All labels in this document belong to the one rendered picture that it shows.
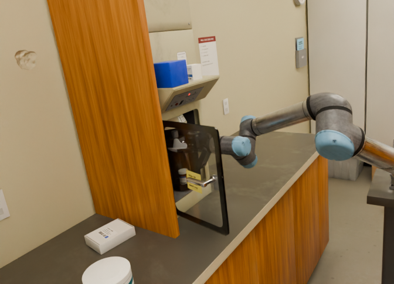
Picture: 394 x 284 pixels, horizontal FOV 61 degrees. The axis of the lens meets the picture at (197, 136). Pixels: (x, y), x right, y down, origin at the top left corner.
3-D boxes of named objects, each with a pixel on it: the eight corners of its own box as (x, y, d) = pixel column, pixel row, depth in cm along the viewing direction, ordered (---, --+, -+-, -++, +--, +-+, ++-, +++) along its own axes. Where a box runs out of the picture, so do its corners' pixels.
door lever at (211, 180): (196, 178, 120) (196, 171, 119) (216, 184, 113) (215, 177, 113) (186, 183, 117) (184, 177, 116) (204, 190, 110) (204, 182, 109)
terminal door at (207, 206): (173, 212, 139) (159, 119, 128) (230, 236, 117) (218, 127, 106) (172, 213, 138) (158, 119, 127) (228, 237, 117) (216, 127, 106)
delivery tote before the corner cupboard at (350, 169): (302, 174, 392) (301, 148, 383) (314, 162, 422) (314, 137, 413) (358, 183, 355) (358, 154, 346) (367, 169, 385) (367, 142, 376)
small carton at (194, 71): (185, 80, 138) (183, 65, 136) (194, 78, 141) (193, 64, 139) (193, 80, 134) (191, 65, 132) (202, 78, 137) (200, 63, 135)
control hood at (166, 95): (152, 115, 127) (148, 89, 124) (201, 98, 152) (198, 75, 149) (176, 116, 120) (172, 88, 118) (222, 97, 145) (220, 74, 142)
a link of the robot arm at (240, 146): (249, 160, 130) (240, 151, 124) (225, 158, 137) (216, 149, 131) (254, 143, 133) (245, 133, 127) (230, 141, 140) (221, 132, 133)
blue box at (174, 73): (152, 88, 125) (148, 64, 122) (169, 84, 132) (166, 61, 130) (172, 88, 119) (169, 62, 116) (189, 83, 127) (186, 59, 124)
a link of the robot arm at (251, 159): (260, 145, 144) (250, 133, 136) (258, 169, 139) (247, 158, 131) (243, 147, 148) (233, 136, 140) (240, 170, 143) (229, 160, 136)
